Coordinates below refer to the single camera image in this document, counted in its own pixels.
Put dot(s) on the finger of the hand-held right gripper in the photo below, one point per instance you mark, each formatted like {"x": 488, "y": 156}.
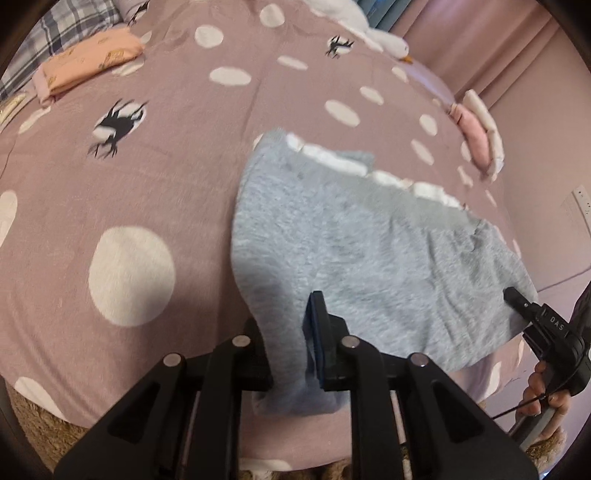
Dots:
{"x": 519, "y": 300}

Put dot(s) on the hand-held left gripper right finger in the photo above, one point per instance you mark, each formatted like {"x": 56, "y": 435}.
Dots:
{"x": 316, "y": 341}

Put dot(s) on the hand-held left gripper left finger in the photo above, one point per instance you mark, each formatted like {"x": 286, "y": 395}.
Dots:
{"x": 226, "y": 369}

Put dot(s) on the grey sweatshirt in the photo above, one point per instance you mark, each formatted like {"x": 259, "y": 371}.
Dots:
{"x": 369, "y": 258}

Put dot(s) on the person's right hand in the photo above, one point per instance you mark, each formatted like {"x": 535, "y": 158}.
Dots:
{"x": 549, "y": 406}

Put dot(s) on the pink folded cloth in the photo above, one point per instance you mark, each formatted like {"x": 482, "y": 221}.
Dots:
{"x": 475, "y": 136}

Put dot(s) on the mauve polka-dot blanket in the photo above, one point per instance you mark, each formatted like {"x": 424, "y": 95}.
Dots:
{"x": 184, "y": 184}

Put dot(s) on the white folded cloth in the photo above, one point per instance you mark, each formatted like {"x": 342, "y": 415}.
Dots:
{"x": 485, "y": 113}

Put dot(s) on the pink curtain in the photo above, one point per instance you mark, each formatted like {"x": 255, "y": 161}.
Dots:
{"x": 461, "y": 37}

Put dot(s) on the white goose plush toy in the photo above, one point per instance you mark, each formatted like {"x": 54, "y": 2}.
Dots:
{"x": 383, "y": 39}

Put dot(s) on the teal curtain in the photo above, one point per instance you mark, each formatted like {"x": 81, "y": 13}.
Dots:
{"x": 376, "y": 11}

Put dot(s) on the peach folded garment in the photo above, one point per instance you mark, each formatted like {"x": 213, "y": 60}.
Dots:
{"x": 87, "y": 55}

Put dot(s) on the plaid bedding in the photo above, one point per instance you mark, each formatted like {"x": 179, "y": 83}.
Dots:
{"x": 60, "y": 23}

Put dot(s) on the white wall socket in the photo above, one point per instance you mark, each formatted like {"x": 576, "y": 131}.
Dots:
{"x": 582, "y": 201}

